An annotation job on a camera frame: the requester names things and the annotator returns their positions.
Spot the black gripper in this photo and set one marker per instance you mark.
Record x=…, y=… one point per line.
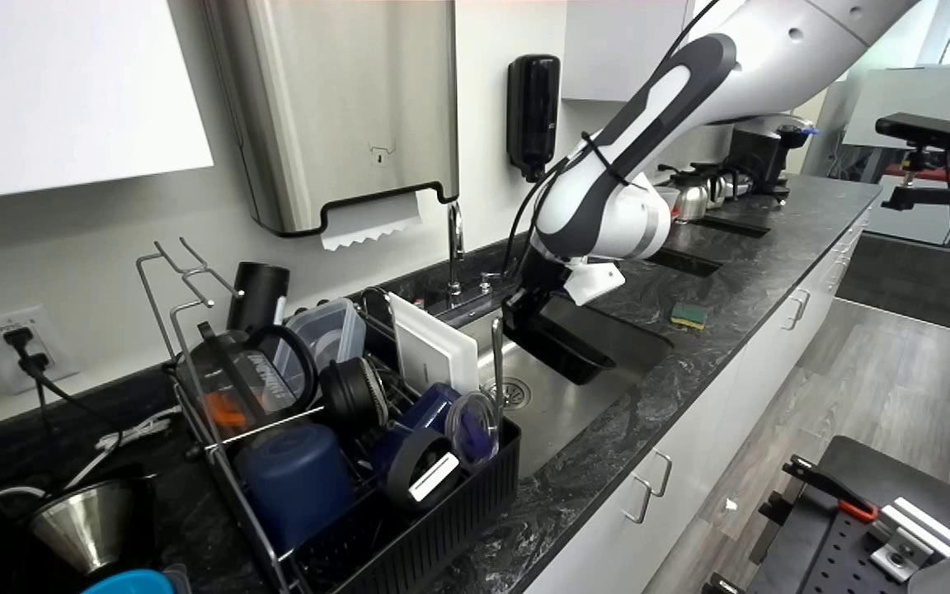
x=537, y=281

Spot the black plastic food box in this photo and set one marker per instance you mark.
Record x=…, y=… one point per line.
x=581, y=340

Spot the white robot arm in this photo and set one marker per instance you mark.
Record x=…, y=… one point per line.
x=745, y=60

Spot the chrome sink faucet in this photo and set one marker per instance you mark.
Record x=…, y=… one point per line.
x=453, y=289

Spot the stainless steel sink basin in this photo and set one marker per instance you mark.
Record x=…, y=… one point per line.
x=553, y=406

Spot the black dish rack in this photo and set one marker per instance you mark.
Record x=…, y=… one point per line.
x=428, y=464

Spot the white square plate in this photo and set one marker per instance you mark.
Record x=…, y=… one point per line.
x=433, y=350

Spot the green yellow sponge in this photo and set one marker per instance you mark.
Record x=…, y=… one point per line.
x=689, y=315

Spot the clear plastic container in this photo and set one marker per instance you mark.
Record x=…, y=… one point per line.
x=329, y=330

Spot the black coffee machine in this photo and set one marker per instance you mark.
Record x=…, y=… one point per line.
x=759, y=150

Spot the steel paper towel dispenser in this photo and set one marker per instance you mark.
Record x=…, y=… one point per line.
x=339, y=103

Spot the white base cabinets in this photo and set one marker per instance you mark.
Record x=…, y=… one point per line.
x=624, y=544

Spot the dark blue plastic cup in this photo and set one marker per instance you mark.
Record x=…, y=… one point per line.
x=296, y=484

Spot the black equipment cart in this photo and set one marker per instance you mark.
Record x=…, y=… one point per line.
x=859, y=522

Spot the steel funnel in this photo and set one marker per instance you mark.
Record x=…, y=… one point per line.
x=95, y=527

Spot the white upper cabinet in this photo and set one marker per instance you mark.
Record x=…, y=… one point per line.
x=93, y=92

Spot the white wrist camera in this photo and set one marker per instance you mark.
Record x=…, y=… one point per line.
x=588, y=281

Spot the black wall soap dispenser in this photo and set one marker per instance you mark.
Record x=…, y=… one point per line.
x=531, y=114

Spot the white wall outlet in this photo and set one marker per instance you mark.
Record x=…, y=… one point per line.
x=30, y=334

